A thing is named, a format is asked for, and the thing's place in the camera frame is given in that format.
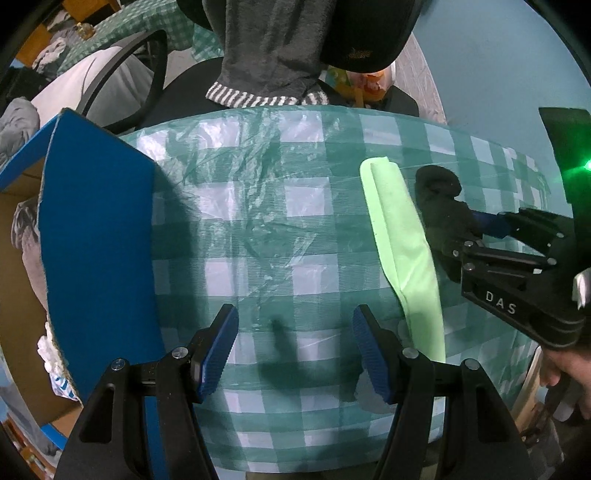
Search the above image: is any amber bottle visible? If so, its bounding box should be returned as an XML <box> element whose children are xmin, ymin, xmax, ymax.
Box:
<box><xmin>76</xmin><ymin>22</ymin><xmax>95</xmax><ymax>41</ymax></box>

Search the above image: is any grey fuzzy sock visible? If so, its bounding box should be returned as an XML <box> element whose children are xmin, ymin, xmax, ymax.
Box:
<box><xmin>11</xmin><ymin>196</ymin><xmax>48</xmax><ymax>311</ymax></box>

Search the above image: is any blue-edged cardboard box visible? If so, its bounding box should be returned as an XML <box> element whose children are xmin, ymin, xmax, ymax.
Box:
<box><xmin>1</xmin><ymin>109</ymin><xmax>165</xmax><ymax>426</ymax></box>

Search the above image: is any orange toy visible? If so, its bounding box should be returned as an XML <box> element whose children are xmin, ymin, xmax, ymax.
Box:
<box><xmin>325</xmin><ymin>66</ymin><xmax>393</xmax><ymax>107</ymax></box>

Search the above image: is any light grey couch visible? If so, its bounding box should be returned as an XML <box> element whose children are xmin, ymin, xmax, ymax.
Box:
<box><xmin>30</xmin><ymin>44</ymin><xmax>156</xmax><ymax>130</ymax></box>

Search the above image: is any grey quilted jacket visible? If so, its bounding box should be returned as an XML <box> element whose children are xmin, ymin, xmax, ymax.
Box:
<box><xmin>0</xmin><ymin>98</ymin><xmax>40</xmax><ymax>165</ymax></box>

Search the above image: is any light green microfiber cloth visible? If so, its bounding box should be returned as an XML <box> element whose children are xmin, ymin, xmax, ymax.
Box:
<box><xmin>360</xmin><ymin>157</ymin><xmax>446</xmax><ymax>362</ymax></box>

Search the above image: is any green checkered tablecloth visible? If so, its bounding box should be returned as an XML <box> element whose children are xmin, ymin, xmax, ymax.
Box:
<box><xmin>125</xmin><ymin>107</ymin><xmax>549</xmax><ymax>473</ymax></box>

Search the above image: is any dark grey towel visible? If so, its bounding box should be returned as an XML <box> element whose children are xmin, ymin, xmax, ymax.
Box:
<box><xmin>202</xmin><ymin>0</ymin><xmax>335</xmax><ymax>108</ymax></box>

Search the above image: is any black office chair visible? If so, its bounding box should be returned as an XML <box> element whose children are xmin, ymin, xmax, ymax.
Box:
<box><xmin>76</xmin><ymin>1</ymin><xmax>423</xmax><ymax>134</ymax></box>

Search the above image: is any person's right hand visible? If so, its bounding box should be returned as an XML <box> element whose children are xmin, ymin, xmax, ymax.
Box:
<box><xmin>540</xmin><ymin>349</ymin><xmax>586</xmax><ymax>387</ymax></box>

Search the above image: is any white sock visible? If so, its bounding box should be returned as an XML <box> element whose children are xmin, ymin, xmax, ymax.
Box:
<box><xmin>355</xmin><ymin>369</ymin><xmax>396</xmax><ymax>415</ymax></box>

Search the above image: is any white patterned socks bundle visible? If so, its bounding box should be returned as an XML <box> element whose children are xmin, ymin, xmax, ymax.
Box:
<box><xmin>37</xmin><ymin>321</ymin><xmax>80</xmax><ymax>402</ymax></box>

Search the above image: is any far green checkered table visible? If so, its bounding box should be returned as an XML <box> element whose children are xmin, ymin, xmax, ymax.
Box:
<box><xmin>58</xmin><ymin>0</ymin><xmax>223</xmax><ymax>74</ymax></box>

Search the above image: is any black sock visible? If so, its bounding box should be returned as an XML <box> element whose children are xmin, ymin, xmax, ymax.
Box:
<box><xmin>415</xmin><ymin>165</ymin><xmax>483</xmax><ymax>283</ymax></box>

